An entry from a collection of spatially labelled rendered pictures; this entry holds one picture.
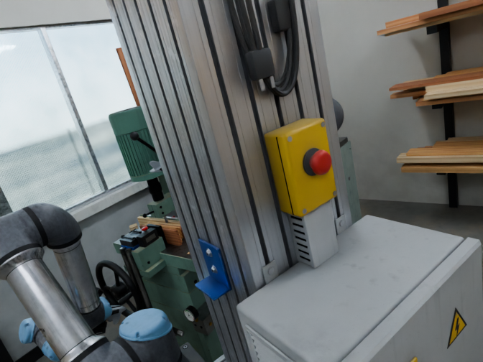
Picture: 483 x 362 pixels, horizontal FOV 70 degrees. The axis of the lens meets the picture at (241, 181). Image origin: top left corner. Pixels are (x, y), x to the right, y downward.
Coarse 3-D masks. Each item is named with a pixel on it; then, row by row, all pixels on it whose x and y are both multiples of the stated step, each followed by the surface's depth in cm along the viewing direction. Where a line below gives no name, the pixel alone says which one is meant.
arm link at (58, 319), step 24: (24, 216) 88; (0, 240) 82; (24, 240) 85; (0, 264) 81; (24, 264) 83; (24, 288) 81; (48, 288) 82; (48, 312) 79; (72, 312) 81; (48, 336) 78; (72, 336) 78; (96, 336) 81; (72, 360) 75; (96, 360) 76; (120, 360) 78
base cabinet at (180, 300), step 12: (156, 288) 165; (168, 288) 158; (156, 300) 170; (168, 300) 163; (180, 300) 156; (192, 300) 151; (204, 300) 157; (168, 312) 167; (180, 312) 160; (180, 324) 165; (192, 324) 158; (192, 336) 163; (204, 336) 157; (216, 336) 163; (204, 348) 161; (216, 348) 163; (204, 360) 165
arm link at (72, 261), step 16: (32, 208) 90; (48, 208) 92; (48, 224) 90; (64, 224) 94; (48, 240) 91; (64, 240) 95; (64, 256) 98; (80, 256) 102; (64, 272) 102; (80, 272) 103; (80, 288) 105; (80, 304) 107; (96, 304) 111; (96, 320) 112
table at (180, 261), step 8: (184, 240) 156; (168, 248) 153; (176, 248) 151; (184, 248) 149; (168, 256) 147; (176, 256) 144; (184, 256) 142; (160, 264) 148; (168, 264) 150; (176, 264) 146; (184, 264) 142; (192, 264) 139; (144, 272) 145; (152, 272) 145
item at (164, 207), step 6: (168, 192) 171; (168, 198) 164; (150, 204) 161; (156, 204) 159; (162, 204) 161; (168, 204) 164; (150, 210) 162; (156, 210) 160; (162, 210) 161; (168, 210) 164; (156, 216) 162; (162, 216) 161
